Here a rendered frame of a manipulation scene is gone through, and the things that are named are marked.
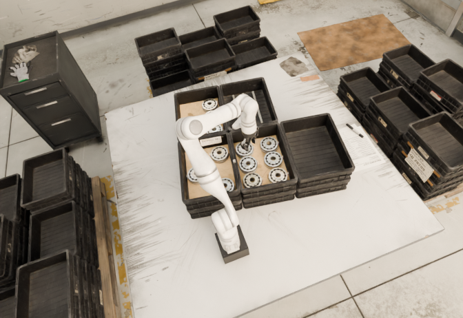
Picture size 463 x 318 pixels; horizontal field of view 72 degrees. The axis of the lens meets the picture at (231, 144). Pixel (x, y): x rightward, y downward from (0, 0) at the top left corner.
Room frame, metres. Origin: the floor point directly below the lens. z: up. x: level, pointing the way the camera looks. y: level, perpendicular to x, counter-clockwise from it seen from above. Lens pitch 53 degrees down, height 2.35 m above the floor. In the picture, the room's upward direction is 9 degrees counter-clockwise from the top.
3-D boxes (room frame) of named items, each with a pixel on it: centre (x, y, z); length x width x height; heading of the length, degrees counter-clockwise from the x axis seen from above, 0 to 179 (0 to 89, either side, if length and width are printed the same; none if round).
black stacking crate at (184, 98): (1.35, 0.16, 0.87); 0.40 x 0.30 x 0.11; 2
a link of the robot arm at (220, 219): (0.55, 0.09, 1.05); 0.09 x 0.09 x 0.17; 18
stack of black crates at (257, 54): (2.43, -0.33, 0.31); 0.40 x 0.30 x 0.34; 102
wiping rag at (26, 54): (2.35, 1.54, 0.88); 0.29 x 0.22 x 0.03; 12
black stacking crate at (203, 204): (0.95, 0.15, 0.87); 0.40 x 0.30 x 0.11; 2
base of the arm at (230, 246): (0.55, 0.08, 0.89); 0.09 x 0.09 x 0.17; 11
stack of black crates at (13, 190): (1.22, 1.71, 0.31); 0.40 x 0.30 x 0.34; 12
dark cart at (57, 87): (2.24, 1.47, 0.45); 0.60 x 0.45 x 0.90; 12
